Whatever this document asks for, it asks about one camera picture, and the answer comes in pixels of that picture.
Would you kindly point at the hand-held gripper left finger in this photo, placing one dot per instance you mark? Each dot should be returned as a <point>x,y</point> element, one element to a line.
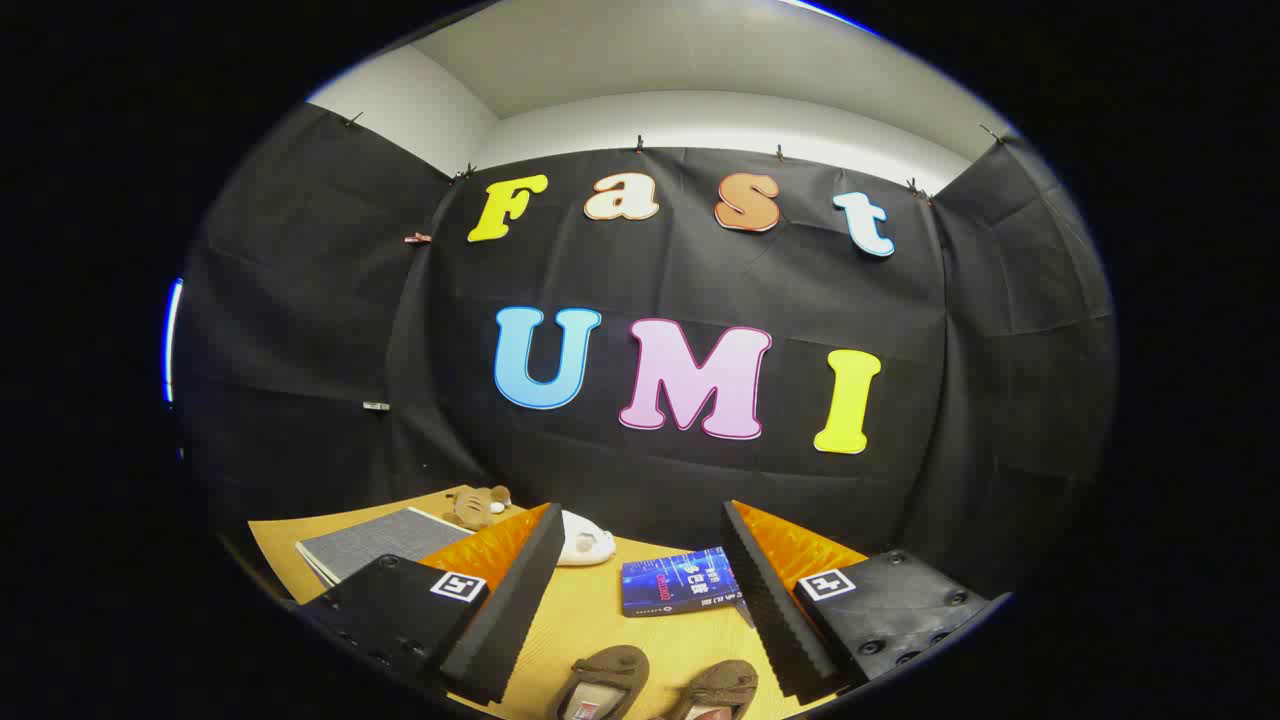
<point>500,620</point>

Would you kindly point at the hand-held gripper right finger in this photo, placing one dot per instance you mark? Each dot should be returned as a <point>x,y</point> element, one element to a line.
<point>775,620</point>

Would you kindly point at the brown fuzzy slipper shoe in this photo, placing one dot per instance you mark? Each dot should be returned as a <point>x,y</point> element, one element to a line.
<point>722,688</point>
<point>610,675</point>

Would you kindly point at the foldable fabric storage box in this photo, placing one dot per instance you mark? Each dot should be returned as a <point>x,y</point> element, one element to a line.
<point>385,545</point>

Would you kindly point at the blue cover book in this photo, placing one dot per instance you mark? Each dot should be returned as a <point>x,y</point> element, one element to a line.
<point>675,585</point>

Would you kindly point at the white plush toy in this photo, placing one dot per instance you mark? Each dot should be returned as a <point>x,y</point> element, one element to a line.
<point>585,540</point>

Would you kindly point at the brown striped plush toy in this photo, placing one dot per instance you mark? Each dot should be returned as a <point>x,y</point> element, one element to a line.
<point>475,505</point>

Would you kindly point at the black backdrop cloth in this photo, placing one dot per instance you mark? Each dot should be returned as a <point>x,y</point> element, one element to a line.
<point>700,270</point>

